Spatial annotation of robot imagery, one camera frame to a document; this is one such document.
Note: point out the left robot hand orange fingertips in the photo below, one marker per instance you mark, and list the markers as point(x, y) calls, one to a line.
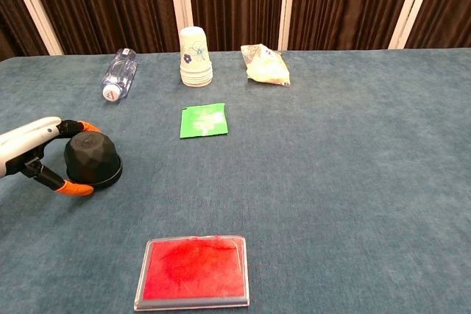
point(22, 141)

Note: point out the blue table cloth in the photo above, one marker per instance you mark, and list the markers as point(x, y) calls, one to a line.
point(331, 181)

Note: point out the clear plastic water bottle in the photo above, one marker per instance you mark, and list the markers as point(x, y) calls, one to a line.
point(119, 71)

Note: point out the red ink pad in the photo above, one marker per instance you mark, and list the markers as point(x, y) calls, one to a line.
point(193, 271)

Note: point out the green foil sachet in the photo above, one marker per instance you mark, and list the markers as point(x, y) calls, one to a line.
point(204, 121)

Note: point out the dark brown pleated curtain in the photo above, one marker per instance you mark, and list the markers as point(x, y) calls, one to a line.
point(235, 1)

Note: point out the black faceted dome object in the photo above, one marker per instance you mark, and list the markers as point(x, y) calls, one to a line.
point(93, 159)

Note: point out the clear bag of yellowish contents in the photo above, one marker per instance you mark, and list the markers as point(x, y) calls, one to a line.
point(266, 67)

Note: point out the stack of floral paper cups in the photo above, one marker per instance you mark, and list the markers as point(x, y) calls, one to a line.
point(195, 60)

